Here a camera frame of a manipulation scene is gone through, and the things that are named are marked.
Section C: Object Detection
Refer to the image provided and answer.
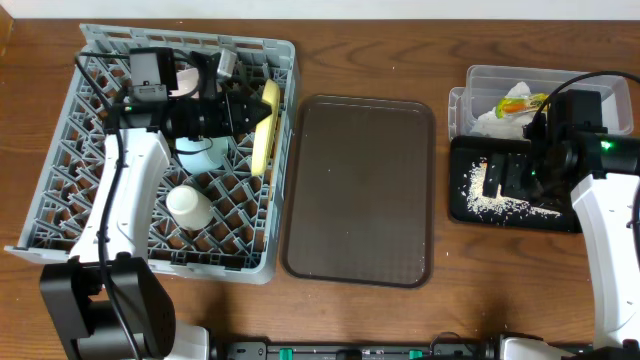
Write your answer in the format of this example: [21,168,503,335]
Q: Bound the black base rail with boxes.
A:
[219,332,596,360]

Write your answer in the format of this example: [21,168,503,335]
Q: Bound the black waste tray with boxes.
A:
[448,136,581,233]

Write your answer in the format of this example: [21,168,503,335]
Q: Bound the brown serving tray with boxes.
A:
[281,95,435,289]

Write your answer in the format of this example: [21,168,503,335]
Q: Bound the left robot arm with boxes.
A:
[39,47,279,359]

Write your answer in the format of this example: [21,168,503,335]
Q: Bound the grey dishwasher rack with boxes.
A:
[5,24,299,284]

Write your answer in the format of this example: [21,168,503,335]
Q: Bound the spilled rice pile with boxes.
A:
[459,157,562,221]

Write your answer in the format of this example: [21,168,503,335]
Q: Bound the white napkin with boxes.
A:
[471,107,534,140]

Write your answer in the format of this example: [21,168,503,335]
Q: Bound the light blue bowl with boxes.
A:
[175,137,229,175]

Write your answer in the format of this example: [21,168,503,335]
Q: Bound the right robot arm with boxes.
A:
[483,89,639,359]

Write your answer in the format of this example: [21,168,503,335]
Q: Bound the white cup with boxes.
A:
[166,185,214,231]

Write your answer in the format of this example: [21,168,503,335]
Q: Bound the green snack wrapper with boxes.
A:
[495,93,548,118]

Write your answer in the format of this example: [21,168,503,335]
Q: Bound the clear plastic waste bin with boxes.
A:
[448,65,634,139]

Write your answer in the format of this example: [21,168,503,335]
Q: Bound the white bowl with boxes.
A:
[170,68,199,98]

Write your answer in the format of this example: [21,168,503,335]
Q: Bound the yellow plate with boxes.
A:
[251,79,280,176]

